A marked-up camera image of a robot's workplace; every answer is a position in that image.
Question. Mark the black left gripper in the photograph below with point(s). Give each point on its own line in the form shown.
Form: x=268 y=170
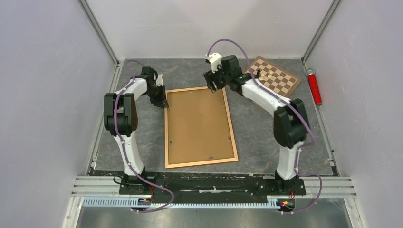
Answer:
x=162 y=101

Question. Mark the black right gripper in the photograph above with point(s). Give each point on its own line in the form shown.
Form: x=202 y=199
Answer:
x=210 y=77

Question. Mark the wooden picture frame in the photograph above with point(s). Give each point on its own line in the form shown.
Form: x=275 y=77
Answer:
x=233 y=132

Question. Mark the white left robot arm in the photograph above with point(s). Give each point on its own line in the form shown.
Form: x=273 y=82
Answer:
x=121 y=119

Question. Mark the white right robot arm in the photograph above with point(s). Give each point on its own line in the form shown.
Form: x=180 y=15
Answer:
x=290 y=123

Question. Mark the wooden chessboard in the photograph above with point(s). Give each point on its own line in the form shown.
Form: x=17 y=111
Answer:
x=282 y=82

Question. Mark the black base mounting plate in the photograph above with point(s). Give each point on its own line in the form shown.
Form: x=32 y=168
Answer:
x=204 y=198

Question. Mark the red cylinder tool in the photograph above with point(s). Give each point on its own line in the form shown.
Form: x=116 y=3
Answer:
x=312 y=81

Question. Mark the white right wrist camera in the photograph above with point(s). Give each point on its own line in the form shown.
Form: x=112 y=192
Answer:
x=214 y=60

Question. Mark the aluminium table edge rail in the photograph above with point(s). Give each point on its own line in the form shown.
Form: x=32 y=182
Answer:
x=324 y=187

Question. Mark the left corner aluminium post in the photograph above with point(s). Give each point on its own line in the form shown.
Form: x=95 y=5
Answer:
x=98 y=30

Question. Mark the corner aluminium post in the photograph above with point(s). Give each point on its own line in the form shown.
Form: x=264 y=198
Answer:
x=321 y=29
x=98 y=30

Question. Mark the right corner aluminium post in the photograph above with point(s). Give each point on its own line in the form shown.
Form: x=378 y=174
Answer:
x=321 y=29

